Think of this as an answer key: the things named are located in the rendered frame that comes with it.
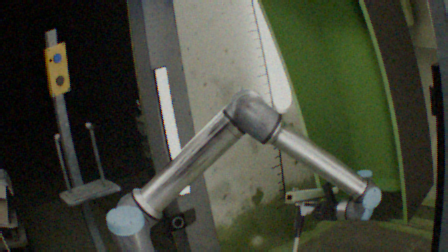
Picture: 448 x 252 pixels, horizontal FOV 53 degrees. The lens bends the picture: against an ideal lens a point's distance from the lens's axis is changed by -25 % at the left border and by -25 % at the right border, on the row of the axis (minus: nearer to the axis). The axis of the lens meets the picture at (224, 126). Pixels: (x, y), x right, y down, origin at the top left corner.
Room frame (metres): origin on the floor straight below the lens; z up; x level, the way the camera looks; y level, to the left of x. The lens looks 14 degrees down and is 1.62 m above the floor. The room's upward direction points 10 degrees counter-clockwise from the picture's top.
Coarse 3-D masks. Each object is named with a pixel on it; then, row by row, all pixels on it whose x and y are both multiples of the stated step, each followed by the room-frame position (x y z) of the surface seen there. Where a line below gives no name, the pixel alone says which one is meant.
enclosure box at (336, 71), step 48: (288, 0) 2.51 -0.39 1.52; (336, 0) 2.46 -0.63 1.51; (384, 0) 2.03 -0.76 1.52; (288, 48) 2.46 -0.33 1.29; (336, 48) 2.58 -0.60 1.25; (384, 48) 1.97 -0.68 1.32; (336, 96) 2.64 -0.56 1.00; (384, 96) 2.42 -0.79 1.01; (336, 144) 2.61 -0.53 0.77; (384, 144) 2.51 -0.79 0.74; (384, 192) 2.43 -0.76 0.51
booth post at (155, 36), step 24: (144, 0) 2.68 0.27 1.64; (168, 0) 2.76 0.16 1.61; (144, 24) 2.68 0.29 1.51; (168, 24) 2.75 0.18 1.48; (144, 48) 2.70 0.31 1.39; (168, 48) 2.74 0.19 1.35; (144, 72) 2.73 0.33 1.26; (168, 72) 2.72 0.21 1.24; (144, 96) 2.77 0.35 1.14; (144, 120) 2.82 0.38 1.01; (192, 120) 2.77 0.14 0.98; (192, 192) 2.72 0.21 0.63; (192, 240) 2.69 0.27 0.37; (216, 240) 2.76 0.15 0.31
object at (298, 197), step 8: (296, 192) 2.11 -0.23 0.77; (304, 192) 2.15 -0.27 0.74; (312, 192) 2.21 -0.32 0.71; (320, 192) 2.27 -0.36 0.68; (336, 192) 2.43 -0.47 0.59; (288, 200) 2.10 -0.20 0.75; (296, 200) 2.09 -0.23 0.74; (304, 200) 2.15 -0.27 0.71; (312, 200) 2.21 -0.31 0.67; (296, 216) 2.15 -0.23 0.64; (304, 216) 2.16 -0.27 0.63; (296, 224) 2.14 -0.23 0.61; (296, 232) 2.13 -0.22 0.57
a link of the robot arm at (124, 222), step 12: (108, 216) 1.81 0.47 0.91; (120, 216) 1.80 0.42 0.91; (132, 216) 1.79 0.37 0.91; (144, 216) 1.91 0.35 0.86; (120, 228) 1.75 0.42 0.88; (132, 228) 1.75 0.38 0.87; (144, 228) 1.79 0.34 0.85; (120, 240) 1.75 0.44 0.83; (132, 240) 1.74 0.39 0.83; (144, 240) 1.77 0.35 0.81
